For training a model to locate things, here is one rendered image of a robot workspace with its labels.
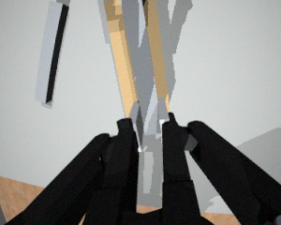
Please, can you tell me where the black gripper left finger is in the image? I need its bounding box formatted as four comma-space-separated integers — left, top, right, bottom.
4, 101, 143, 225

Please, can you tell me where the pale grey square stick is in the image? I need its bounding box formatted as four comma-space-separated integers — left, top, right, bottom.
120, 0, 161, 135
35, 1, 69, 104

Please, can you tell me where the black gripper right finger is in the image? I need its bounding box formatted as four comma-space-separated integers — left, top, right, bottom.
157, 97, 281, 225

